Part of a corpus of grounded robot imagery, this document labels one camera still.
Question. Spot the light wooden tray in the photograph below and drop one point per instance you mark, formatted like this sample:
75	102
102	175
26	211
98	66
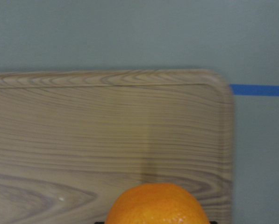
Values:
71	142

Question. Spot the orange fruit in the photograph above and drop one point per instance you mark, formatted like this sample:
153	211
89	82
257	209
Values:
156	203

